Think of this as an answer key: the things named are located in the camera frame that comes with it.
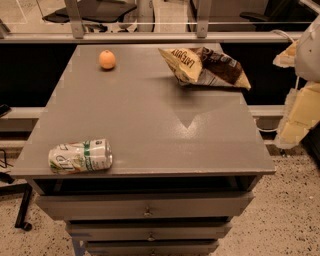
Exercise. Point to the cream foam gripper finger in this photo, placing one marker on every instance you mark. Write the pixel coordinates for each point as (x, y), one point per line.
(287, 57)
(301, 114)

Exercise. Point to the brown chip bag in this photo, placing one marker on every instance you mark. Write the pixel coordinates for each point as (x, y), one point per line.
(205, 67)

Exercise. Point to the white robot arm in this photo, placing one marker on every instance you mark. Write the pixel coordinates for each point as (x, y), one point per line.
(307, 60)

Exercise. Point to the grey drawer cabinet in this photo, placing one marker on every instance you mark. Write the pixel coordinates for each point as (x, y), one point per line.
(185, 160)

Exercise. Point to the orange fruit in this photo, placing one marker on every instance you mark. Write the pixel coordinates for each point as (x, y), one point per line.
(107, 60)

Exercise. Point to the black office chair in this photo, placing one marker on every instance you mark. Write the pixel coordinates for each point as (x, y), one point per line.
(97, 14)

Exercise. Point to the white green soda can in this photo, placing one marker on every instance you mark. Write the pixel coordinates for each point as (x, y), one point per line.
(86, 156)

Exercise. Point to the grey metal railing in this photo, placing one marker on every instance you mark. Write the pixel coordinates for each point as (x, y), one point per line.
(22, 21)

